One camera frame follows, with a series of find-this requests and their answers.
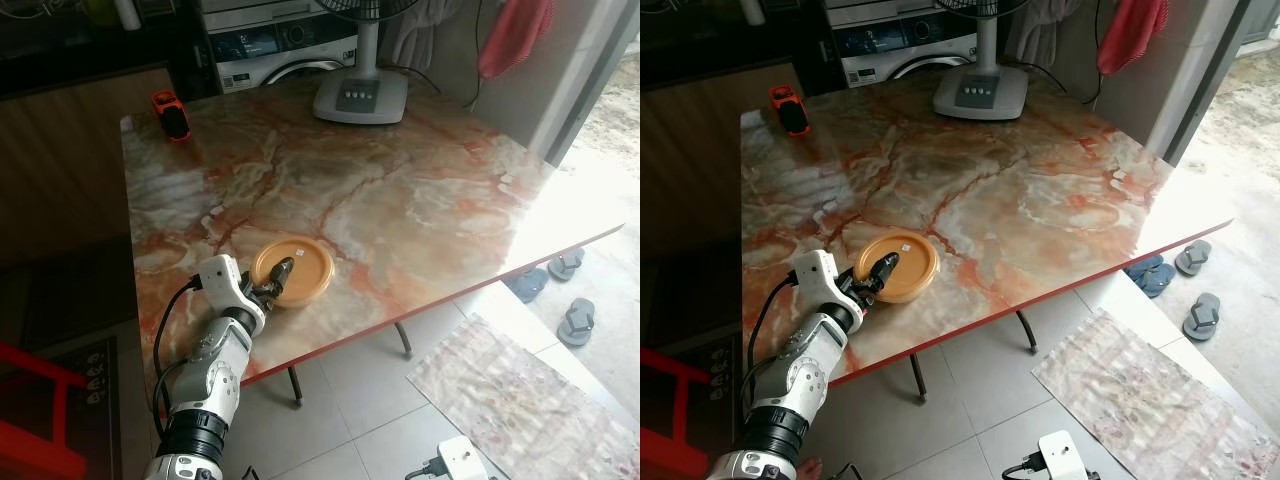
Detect orange plastic bowl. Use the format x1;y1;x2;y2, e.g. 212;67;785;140
855;232;941;304
250;237;335;309

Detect marble pattern table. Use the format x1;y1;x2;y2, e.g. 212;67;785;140
120;72;626;406
740;72;1236;404

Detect dark patterned runner rug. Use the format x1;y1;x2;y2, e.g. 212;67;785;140
60;335;123;480
700;335;747;471

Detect orange black small device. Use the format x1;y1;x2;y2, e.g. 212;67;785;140
768;86;811;137
150;90;191;143

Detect grey standing fan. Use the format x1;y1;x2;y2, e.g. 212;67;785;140
933;0;1037;122
313;0;419;125

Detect brown wooden cabinet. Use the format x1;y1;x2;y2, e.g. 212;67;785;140
0;65;176;266
640;62;801;266

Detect white washing machine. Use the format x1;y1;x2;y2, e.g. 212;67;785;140
825;0;986;89
200;0;386;96

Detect blue slipper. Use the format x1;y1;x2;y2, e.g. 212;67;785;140
503;268;549;303
1122;255;1176;298

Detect pale patterned floor mat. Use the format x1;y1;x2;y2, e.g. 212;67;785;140
1032;307;1280;480
407;313;641;480

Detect grey hanging cloth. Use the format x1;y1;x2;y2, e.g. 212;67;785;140
383;0;481;71
1003;0;1101;66

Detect grey slipper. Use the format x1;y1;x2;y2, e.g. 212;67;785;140
1174;240;1213;277
1182;293;1222;342
548;247;586;282
556;298;598;348

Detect red hanging cloth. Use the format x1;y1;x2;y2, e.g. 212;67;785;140
477;0;554;79
1097;0;1169;76

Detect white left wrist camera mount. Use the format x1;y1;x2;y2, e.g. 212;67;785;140
794;249;852;307
195;254;252;312

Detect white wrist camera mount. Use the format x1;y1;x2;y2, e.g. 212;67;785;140
195;254;252;312
437;436;491;480
1037;430;1089;480
794;249;852;307

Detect red frame furniture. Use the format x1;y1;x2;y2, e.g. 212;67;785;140
0;340;89;480
640;347;703;480

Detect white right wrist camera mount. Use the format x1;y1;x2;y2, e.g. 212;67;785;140
437;436;491;480
1037;430;1089;480

